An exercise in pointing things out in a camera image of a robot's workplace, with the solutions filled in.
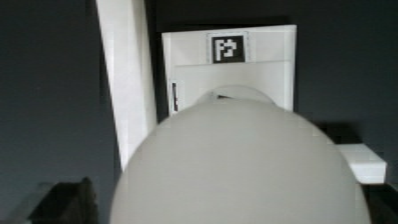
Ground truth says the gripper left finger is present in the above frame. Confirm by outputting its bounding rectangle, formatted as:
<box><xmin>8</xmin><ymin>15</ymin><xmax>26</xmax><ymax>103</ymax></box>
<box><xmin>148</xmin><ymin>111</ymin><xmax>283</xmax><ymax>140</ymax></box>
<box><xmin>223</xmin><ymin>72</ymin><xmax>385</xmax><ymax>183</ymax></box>
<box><xmin>0</xmin><ymin>176</ymin><xmax>113</xmax><ymax>224</ymax></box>

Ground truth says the white right wall rail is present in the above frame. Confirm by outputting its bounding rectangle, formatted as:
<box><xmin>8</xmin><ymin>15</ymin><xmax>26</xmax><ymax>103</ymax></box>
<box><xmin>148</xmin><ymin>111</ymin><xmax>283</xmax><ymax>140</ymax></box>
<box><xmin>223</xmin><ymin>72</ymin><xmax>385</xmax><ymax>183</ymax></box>
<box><xmin>337</xmin><ymin>144</ymin><xmax>386</xmax><ymax>185</ymax></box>

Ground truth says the white wall rail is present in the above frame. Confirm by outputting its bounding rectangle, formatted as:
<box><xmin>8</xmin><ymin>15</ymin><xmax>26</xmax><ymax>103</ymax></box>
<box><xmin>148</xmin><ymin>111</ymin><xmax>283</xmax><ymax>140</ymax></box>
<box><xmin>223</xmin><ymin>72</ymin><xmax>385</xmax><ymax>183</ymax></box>
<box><xmin>337</xmin><ymin>144</ymin><xmax>386</xmax><ymax>185</ymax></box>
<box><xmin>95</xmin><ymin>0</ymin><xmax>156</xmax><ymax>169</ymax></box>

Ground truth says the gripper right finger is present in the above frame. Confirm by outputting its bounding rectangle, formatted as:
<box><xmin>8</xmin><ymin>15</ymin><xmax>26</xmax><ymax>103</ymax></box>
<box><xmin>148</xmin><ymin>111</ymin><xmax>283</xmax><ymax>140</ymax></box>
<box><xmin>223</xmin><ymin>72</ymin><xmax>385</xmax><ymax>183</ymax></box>
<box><xmin>362</xmin><ymin>184</ymin><xmax>398</xmax><ymax>224</ymax></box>

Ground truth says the white lamp bulb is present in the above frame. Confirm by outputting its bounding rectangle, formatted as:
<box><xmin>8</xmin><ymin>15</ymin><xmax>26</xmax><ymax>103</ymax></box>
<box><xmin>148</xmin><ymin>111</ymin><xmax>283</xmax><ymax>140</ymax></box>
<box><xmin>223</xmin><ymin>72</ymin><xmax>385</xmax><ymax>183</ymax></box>
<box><xmin>109</xmin><ymin>86</ymin><xmax>371</xmax><ymax>224</ymax></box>

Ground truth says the white front wall rail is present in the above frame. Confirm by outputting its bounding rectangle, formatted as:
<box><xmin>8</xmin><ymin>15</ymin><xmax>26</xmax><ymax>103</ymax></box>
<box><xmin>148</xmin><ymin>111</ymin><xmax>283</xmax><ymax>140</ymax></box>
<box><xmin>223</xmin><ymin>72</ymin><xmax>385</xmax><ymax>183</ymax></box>
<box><xmin>95</xmin><ymin>0</ymin><xmax>156</xmax><ymax>169</ymax></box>

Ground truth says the white lamp base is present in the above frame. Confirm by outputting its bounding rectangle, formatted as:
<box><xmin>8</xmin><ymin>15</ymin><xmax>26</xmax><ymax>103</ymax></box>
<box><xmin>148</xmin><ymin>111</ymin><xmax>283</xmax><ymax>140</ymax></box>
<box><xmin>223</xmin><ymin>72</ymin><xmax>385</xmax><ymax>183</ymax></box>
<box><xmin>161</xmin><ymin>25</ymin><xmax>296</xmax><ymax>114</ymax></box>

